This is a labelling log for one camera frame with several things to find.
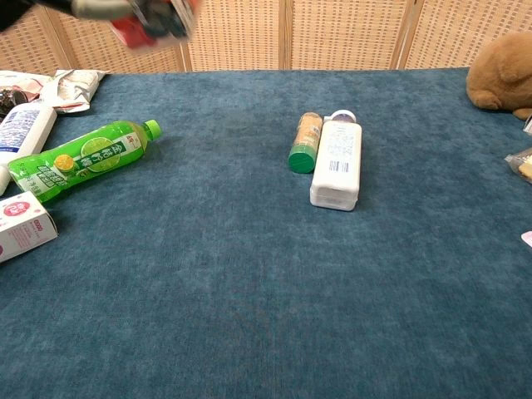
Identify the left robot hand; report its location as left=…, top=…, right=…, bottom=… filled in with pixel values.
left=69, top=0, right=145, bottom=22

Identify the clear box with red items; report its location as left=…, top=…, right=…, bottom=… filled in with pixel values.
left=109, top=0, right=203, bottom=51

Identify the white crinkled snack bag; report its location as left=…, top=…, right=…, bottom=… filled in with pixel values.
left=39, top=68, right=111, bottom=115

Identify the white and red snack bag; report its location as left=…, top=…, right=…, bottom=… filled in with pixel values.
left=0, top=70, right=54, bottom=103

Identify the dark glossy packet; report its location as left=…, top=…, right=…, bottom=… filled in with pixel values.
left=0, top=87, right=30, bottom=122

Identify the white bottle with blue text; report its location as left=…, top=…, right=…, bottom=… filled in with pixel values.
left=0, top=103, right=58, bottom=197

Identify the green lime drink bottle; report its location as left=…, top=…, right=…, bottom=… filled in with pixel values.
left=7, top=118, right=163, bottom=205

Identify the white and pink carton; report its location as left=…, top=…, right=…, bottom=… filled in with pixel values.
left=0, top=190, right=60, bottom=264

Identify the woven rattan folding screen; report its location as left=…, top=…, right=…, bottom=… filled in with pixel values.
left=0, top=0, right=532, bottom=76

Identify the green-capped spice jar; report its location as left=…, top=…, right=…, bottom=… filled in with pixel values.
left=287, top=111, right=324, bottom=175

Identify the white flip-cap bottle with barcode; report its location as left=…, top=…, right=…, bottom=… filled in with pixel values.
left=309, top=119, right=363, bottom=213

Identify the blue tablecloth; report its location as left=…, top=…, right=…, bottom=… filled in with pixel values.
left=0, top=66, right=532, bottom=399

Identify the brown plush toy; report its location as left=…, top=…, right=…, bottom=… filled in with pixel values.
left=465, top=30, right=532, bottom=121

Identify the clear-wrapped biscuit pack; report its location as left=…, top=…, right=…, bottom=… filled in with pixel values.
left=504, top=146, right=532, bottom=185

